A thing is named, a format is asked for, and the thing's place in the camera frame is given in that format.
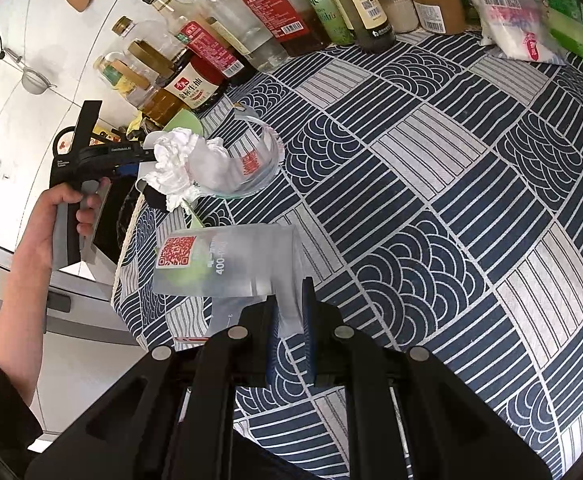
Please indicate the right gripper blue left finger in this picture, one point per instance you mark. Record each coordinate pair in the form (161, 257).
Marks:
(272, 339)

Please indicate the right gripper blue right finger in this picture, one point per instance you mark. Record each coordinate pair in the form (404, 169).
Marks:
(309, 304)

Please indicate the clear plastic measuring cup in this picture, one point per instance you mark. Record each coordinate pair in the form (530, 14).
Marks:
(250, 260)

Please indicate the white tissue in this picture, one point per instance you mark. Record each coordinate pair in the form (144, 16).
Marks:
(183, 159)

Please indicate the green paper scrap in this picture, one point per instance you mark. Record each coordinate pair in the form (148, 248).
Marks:
(187, 120)

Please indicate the person's left forearm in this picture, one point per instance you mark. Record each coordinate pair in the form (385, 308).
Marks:
(22, 321)

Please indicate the person's left hand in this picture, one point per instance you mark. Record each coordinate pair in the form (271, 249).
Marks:
(34, 254)

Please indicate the cooking oil jug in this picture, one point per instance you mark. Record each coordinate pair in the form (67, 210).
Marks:
(138, 85)

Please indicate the soy sauce jug red label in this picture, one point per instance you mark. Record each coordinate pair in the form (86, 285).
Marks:
(191, 78)

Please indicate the small gold cap bottle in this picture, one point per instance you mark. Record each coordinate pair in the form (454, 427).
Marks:
(154, 33)

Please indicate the clear glass bowl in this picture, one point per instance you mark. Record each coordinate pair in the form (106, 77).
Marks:
(248, 166)

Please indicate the brown bottle red label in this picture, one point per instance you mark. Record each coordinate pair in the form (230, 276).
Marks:
(186, 21)

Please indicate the blue patterned tablecloth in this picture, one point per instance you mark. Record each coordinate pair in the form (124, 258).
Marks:
(438, 194)

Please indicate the clear bottle yellow cap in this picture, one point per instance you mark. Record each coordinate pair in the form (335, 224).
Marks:
(236, 23)

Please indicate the clear bottle large red label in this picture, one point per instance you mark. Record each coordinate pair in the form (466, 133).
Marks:
(294, 23)

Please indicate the green label bottle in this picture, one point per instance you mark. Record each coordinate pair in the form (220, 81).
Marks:
(321, 0)

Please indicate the dark sauce bottle cream label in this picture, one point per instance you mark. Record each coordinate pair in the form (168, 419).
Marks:
(370, 24)

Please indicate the white salt bag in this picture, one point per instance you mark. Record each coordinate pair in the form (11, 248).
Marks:
(518, 28)

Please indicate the metal strainer on wall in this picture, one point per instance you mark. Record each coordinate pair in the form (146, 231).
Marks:
(33, 81)

